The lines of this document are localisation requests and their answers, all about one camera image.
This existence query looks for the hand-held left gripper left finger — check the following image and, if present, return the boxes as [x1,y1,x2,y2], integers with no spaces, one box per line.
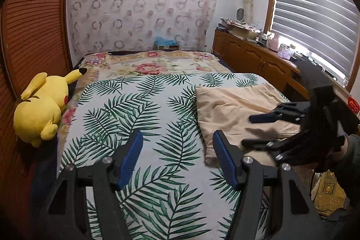
[42,130,144,240]

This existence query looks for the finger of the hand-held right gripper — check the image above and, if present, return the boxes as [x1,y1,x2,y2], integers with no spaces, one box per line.
[241,130,310,162]
[249,103,308,124]

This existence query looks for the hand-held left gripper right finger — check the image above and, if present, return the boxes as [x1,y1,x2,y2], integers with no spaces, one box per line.
[213,130,324,240]

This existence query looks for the beige printed t-shirt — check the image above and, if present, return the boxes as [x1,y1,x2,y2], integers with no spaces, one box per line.
[195,83,314,173]

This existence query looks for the person's right forearm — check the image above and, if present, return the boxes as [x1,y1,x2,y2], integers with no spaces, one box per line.
[323,135,360,207]

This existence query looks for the red basket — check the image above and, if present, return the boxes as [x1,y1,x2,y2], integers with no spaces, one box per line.
[349,97,360,113]

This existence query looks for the leaf print bed sheet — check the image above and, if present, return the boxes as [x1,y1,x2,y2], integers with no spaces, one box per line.
[56,73,290,240]

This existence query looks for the wooden cabinet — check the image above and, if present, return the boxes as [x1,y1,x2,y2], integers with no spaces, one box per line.
[212,29,310,101]

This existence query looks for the pale purple container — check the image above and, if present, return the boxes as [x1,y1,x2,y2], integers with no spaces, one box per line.
[277,43,293,59]

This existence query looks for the pink container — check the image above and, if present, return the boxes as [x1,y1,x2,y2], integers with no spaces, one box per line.
[268,33,280,49]

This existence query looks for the yellow patterned cloth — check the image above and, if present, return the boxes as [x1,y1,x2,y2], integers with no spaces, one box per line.
[313,171,348,212]

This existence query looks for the cardboard box with floral cloth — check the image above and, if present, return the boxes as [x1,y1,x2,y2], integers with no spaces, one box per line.
[219,17,261,39]

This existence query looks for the floral blanket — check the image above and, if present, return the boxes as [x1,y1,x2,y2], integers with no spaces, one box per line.
[58,50,232,139]

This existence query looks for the grey window blinds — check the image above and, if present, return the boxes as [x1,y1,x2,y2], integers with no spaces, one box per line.
[270,0,360,80]

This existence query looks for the yellow plush toy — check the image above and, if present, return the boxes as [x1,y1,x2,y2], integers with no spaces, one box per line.
[13,67,88,148]

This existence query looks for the blue plastic bag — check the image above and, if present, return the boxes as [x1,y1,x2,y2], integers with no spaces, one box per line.
[154,36,180,51]

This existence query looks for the wooden louvered door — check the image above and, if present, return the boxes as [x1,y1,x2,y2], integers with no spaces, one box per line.
[0,0,76,145]

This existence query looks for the circle patterned wall cloth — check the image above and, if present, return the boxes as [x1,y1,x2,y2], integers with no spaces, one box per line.
[67,0,218,53]

